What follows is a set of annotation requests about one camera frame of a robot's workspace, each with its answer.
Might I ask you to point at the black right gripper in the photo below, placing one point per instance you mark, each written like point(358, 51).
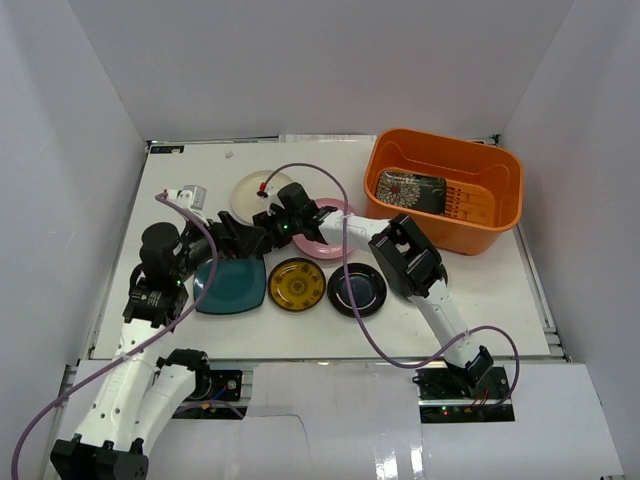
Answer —
point(268, 220)

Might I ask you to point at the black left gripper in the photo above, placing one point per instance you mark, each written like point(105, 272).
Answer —
point(226, 235)

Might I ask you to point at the teal square plate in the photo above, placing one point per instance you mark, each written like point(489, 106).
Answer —
point(239, 286)

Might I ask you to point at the black floral rectangular plate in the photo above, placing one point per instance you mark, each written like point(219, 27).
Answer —
point(413, 191)

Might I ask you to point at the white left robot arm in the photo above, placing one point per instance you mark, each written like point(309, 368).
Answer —
point(142, 387)

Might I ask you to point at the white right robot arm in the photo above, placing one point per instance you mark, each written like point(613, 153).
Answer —
point(410, 263)

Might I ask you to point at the orange plastic bin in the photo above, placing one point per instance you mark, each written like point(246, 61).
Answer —
point(485, 187)

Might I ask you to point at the cream round plate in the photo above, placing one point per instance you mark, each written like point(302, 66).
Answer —
point(245, 201)

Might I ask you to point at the pink round plate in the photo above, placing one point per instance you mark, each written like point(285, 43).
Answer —
point(319, 250)

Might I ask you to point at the yellow patterned round plate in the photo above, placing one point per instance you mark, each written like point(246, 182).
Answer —
point(296, 285)

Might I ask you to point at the dark label sticker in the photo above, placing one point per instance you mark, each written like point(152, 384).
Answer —
point(166, 149)

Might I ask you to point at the black glossy round plate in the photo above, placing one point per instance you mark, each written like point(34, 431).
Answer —
point(368, 287)

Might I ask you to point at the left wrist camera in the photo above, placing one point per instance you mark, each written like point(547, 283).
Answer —
point(190, 198)

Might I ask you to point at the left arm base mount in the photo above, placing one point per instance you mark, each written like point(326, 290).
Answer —
point(219, 399)

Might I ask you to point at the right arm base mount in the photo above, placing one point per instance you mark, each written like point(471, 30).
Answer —
point(442, 400)

